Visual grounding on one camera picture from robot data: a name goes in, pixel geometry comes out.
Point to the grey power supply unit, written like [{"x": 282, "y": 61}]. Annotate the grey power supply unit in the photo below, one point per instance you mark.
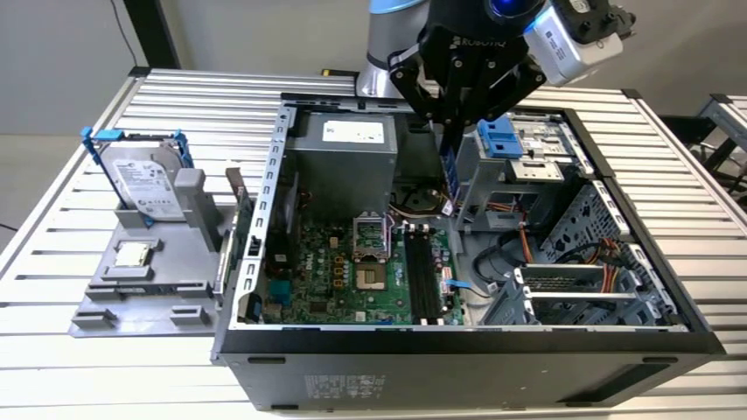
[{"x": 345, "y": 175}]

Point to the thin locking lever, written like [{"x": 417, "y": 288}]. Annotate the thin locking lever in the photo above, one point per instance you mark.
[{"x": 389, "y": 240}]

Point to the green graphics card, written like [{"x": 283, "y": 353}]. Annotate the green graphics card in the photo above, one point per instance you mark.
[{"x": 246, "y": 210}]

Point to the black open PC case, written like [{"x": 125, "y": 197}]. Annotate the black open PC case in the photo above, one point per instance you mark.
[{"x": 409, "y": 376}]

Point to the green motherboard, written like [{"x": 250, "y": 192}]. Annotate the green motherboard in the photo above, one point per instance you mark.
[{"x": 327, "y": 280}]

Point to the silver CPU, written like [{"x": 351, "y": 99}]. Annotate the silver CPU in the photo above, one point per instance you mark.
[{"x": 134, "y": 256}]

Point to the black round cooler fan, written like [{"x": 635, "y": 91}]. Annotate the black round cooler fan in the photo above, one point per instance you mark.
[{"x": 417, "y": 201}]

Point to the small black yellow plug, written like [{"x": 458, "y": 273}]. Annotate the small black yellow plug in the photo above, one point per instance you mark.
[{"x": 330, "y": 72}]

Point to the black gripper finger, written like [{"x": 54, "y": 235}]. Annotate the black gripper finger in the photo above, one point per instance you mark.
[
  {"x": 421, "y": 92},
  {"x": 502, "y": 92}
]

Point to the grey parts rack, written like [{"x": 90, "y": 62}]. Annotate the grey parts rack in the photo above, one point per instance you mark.
[{"x": 175, "y": 262}]

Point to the metal frame side table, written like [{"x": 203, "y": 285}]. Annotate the metal frame side table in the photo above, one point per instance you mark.
[{"x": 721, "y": 107}]

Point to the CPU socket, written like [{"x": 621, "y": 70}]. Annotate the CPU socket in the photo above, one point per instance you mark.
[{"x": 370, "y": 277}]

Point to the blue plastic drive latch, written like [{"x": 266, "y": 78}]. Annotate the blue plastic drive latch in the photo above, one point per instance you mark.
[{"x": 502, "y": 144}]

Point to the hard disk in blue carrier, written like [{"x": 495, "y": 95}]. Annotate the hard disk in blue carrier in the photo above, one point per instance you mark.
[{"x": 141, "y": 184}]

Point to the black upright post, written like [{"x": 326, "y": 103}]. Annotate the black upright post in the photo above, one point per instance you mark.
[{"x": 155, "y": 35}]

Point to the silver disk bay with bars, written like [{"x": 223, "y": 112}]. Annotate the silver disk bay with bars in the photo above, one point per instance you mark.
[{"x": 578, "y": 296}]

